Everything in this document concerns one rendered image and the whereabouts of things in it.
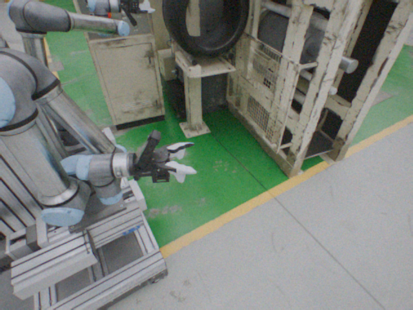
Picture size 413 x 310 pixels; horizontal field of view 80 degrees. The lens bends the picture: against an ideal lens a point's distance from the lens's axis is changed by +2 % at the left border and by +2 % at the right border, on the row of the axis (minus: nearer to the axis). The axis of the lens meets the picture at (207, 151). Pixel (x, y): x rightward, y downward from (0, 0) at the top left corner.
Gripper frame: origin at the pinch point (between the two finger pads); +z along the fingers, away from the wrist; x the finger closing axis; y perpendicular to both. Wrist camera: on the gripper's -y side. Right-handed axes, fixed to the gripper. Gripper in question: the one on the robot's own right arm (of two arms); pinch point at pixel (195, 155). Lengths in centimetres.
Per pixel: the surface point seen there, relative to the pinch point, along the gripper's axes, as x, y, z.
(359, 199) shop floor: -66, 98, 129
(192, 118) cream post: -160, 67, 2
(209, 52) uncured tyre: -115, -5, 15
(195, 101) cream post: -158, 48, 5
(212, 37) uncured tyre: -143, -10, 20
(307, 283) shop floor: -10, 106, 64
